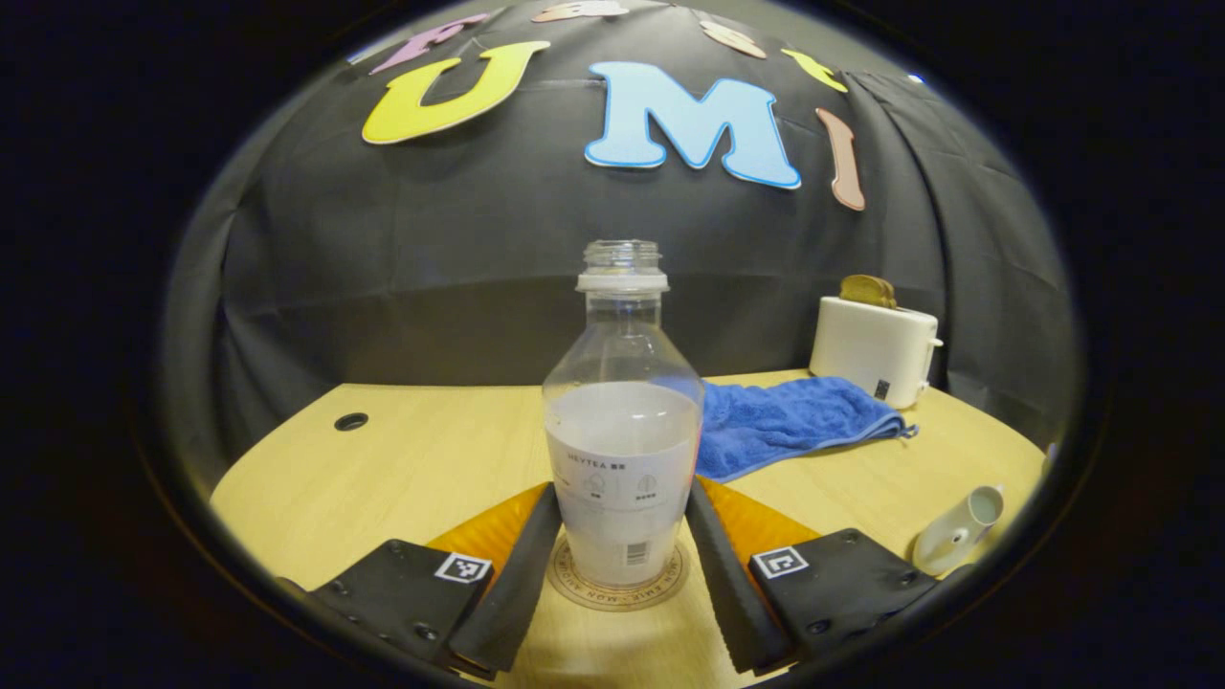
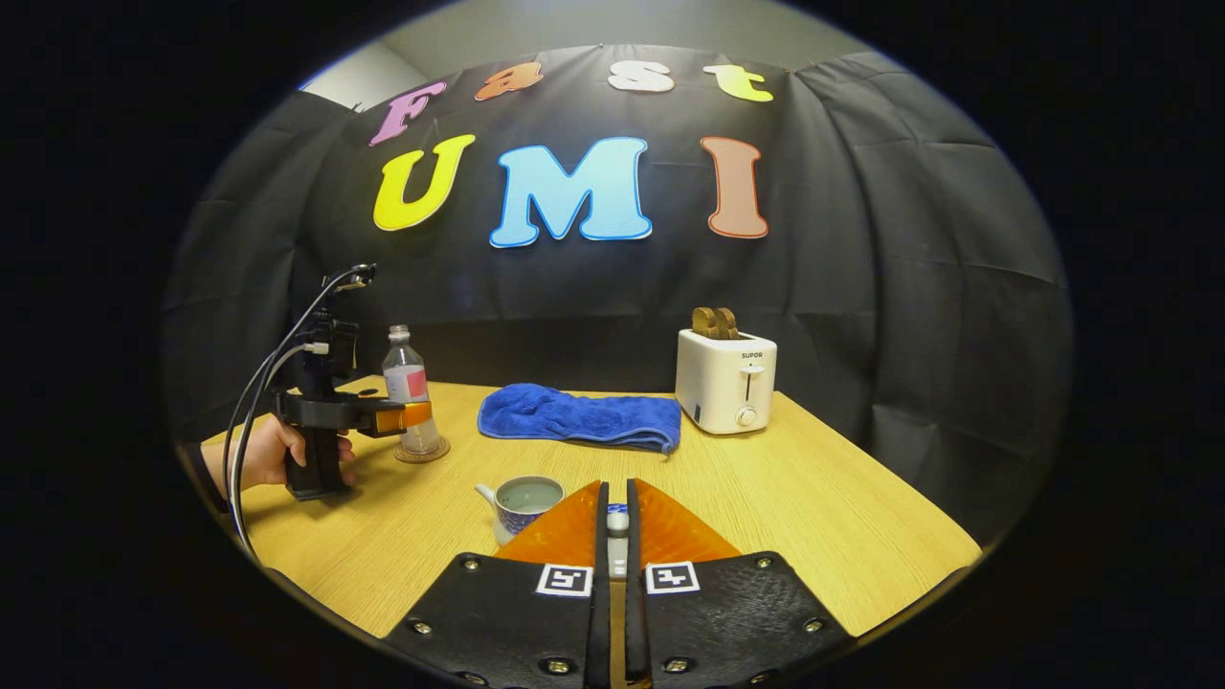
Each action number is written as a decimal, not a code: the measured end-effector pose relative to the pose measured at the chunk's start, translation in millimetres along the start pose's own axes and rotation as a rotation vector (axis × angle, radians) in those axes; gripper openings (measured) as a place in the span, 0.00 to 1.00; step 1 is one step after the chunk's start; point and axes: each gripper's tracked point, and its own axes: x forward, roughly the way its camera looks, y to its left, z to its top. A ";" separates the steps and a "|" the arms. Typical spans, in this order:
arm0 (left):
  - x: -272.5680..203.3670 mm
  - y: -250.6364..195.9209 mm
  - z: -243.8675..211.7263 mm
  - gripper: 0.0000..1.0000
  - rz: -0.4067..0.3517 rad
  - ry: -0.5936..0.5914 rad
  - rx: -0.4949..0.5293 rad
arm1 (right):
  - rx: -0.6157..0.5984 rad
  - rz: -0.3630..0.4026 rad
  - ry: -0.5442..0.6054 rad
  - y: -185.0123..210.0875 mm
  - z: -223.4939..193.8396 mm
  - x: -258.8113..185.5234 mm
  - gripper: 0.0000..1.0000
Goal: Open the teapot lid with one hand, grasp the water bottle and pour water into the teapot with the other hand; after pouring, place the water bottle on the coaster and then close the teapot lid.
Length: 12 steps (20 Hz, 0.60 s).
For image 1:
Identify brown bread slice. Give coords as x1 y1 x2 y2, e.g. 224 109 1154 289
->
840 275 898 309

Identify clear plastic water bottle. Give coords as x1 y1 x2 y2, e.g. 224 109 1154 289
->
542 239 705 588

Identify white blue-patterned teacup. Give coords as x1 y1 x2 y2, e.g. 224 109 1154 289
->
911 484 1006 577

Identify white toaster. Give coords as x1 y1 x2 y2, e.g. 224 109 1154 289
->
809 296 944 411

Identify round brown coaster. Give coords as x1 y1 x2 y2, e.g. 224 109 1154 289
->
547 536 690 612

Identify blue towel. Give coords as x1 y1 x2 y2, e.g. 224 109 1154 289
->
670 375 920 483

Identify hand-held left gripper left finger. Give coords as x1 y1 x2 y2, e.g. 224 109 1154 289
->
282 481 564 680

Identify black backdrop cloth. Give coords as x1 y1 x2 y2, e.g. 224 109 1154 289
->
163 0 1082 479

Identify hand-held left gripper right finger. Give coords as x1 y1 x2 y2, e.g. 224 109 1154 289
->
684 476 944 676

